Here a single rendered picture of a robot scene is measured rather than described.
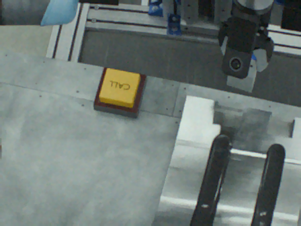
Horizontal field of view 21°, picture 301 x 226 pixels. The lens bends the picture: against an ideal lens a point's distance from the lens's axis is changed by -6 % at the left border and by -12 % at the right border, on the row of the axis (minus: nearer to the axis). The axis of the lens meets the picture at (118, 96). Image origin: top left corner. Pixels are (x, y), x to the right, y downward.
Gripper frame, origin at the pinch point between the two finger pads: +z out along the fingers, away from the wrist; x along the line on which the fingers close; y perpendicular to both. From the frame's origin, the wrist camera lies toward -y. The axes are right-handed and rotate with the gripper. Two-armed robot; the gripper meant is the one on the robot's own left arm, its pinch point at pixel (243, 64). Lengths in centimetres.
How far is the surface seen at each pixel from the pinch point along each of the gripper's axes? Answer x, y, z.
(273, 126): -8.5, -5.5, 8.7
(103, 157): 20.4, -17.6, 14.9
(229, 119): 0.4, -6.6, 8.7
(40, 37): 70, 45, 95
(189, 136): 6.1, -13.1, 6.0
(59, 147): 28.6, -18.5, 14.9
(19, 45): 76, 40, 95
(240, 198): -6.8, -21.5, 6.6
